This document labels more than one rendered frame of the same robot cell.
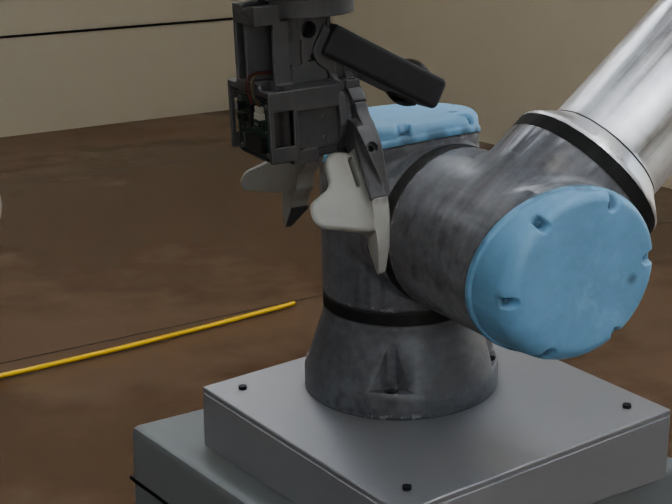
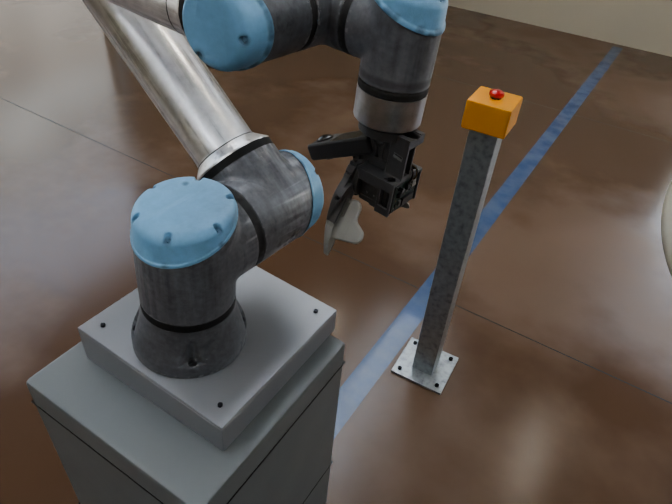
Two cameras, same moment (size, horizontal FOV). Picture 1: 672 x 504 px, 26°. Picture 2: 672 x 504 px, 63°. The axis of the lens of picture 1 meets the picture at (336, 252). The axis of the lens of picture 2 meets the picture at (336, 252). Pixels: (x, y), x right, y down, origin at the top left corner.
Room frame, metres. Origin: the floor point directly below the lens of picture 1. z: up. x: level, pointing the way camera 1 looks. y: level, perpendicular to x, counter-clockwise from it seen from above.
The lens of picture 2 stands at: (1.41, 0.61, 1.63)
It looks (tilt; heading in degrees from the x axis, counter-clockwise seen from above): 39 degrees down; 245
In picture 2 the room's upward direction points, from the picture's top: 5 degrees clockwise
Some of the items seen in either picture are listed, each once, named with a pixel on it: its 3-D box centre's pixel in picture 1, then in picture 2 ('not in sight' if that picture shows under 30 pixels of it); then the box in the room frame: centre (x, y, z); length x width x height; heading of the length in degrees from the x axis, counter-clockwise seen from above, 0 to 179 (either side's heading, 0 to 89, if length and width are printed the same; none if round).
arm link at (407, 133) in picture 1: (404, 199); (190, 247); (1.33, -0.06, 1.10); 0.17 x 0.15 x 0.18; 32
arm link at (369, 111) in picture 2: not in sight; (390, 104); (1.07, 0.02, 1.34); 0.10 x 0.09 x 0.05; 28
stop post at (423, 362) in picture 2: not in sight; (453, 256); (0.47, -0.49, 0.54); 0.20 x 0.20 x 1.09; 39
